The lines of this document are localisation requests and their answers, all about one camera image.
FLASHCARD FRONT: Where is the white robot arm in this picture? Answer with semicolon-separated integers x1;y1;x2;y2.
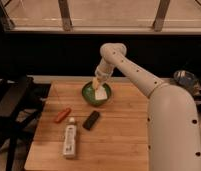
94;43;201;171

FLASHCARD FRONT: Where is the black rectangular block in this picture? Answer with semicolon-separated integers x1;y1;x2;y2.
83;111;100;130

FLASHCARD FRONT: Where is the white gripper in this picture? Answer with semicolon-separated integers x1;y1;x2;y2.
92;63;112;90

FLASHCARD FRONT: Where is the metal window frame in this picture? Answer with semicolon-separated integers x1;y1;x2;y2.
0;0;201;35

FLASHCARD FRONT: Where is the white plastic bottle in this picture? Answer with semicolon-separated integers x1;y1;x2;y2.
63;117;77;159

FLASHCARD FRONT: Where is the black metal stand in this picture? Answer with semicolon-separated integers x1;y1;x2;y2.
0;76;50;171

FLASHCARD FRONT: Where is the green ceramic bowl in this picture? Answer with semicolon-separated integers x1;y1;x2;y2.
82;82;111;106

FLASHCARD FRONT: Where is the white sponge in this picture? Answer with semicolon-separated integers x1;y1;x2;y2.
95;87;107;100

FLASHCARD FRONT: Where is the metal bowl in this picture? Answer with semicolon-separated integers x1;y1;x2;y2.
173;70;198;89

